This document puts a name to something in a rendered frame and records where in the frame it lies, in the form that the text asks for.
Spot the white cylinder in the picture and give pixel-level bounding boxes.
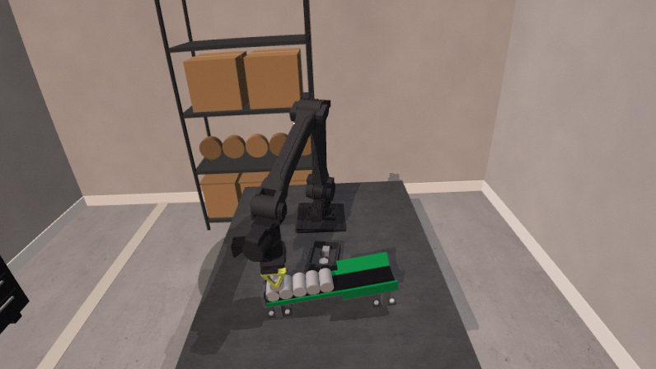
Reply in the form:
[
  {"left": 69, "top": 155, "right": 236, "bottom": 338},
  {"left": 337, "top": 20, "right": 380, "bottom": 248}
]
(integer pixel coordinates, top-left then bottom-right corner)
[
  {"left": 279, "top": 274, "right": 293, "bottom": 300},
  {"left": 265, "top": 281, "right": 279, "bottom": 301},
  {"left": 293, "top": 273, "right": 307, "bottom": 297},
  {"left": 269, "top": 275, "right": 284, "bottom": 292},
  {"left": 318, "top": 268, "right": 334, "bottom": 292},
  {"left": 306, "top": 270, "right": 321, "bottom": 295}
]

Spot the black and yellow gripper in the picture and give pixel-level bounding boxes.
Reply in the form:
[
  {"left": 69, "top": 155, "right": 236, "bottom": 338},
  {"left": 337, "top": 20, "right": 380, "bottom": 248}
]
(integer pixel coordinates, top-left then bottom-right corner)
[{"left": 260, "top": 238, "right": 286, "bottom": 288}]

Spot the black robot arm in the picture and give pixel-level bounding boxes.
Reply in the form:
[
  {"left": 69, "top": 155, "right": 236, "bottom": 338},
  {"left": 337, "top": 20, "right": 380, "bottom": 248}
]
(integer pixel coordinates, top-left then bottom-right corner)
[{"left": 231, "top": 98, "right": 336, "bottom": 262}]

